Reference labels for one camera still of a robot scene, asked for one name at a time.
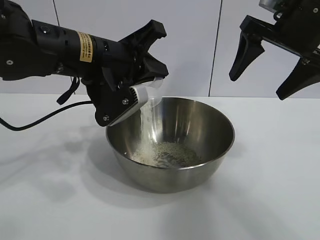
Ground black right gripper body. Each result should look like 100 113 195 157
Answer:
238 0 320 65

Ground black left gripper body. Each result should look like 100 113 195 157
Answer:
100 19 167 86

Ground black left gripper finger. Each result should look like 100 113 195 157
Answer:
139 53 170 81

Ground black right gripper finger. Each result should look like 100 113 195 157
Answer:
275 57 320 101
229 31 265 81

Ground translucent plastic measuring cup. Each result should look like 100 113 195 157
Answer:
128 76 165 109

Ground stainless steel bowl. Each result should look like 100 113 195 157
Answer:
105 96 236 194

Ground white rice grains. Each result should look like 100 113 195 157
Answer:
131 99 202 169

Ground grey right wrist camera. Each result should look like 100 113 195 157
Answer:
258 0 283 12

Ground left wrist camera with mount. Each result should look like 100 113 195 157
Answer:
86 79 151 128

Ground black strap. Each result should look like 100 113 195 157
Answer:
56 76 82 106

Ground black cable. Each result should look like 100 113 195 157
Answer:
0 99 95 131

